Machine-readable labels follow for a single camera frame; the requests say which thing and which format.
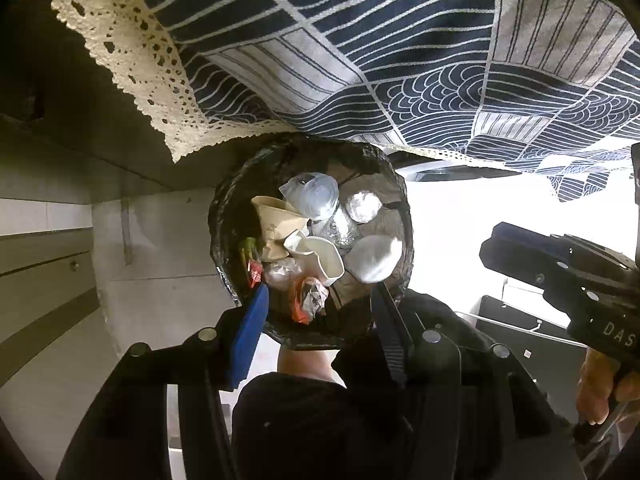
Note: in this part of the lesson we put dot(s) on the crumpled foil sheet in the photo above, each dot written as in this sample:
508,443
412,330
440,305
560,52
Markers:
342,232

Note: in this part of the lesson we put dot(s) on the large white tissue wad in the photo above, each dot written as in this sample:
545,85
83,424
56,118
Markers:
375,259

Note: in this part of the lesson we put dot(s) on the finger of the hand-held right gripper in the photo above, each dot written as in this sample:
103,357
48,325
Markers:
520,257

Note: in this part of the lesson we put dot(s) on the blue patterned lace-edged tablecloth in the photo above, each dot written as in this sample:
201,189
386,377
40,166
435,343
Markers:
400,60

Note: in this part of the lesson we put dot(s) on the dark wooden table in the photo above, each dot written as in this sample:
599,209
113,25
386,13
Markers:
75,110

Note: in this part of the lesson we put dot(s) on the orange wrapper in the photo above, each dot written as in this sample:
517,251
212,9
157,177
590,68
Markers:
299,307

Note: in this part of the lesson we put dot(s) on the green wrapper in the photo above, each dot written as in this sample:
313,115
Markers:
248,250

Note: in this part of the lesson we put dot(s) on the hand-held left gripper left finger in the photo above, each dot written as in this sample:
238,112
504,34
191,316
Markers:
250,335

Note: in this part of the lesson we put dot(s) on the person's right hand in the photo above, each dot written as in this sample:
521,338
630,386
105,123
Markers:
595,385

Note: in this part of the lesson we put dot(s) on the clear plastic cup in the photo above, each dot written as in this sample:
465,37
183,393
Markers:
315,195

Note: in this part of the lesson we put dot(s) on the foil ball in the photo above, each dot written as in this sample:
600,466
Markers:
365,205

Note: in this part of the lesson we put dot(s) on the crumpled clear plastic film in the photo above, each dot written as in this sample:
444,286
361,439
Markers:
281,275

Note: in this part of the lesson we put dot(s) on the crumpled white paper cup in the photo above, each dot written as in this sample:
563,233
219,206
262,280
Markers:
325,260

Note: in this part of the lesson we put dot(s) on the person's black clothing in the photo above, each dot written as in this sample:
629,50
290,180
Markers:
310,425

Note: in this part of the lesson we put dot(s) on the person's bare leg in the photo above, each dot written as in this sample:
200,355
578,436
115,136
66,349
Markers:
305,362

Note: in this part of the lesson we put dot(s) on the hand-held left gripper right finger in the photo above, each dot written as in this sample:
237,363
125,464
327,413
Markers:
392,337

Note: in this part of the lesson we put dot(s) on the crumpled brown paper cup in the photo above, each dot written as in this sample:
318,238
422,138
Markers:
275,225

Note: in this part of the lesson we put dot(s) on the red wrapper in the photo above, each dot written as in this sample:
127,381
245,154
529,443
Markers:
255,273

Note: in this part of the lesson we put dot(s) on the bin with black bag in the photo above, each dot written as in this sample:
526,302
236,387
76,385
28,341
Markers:
235,220

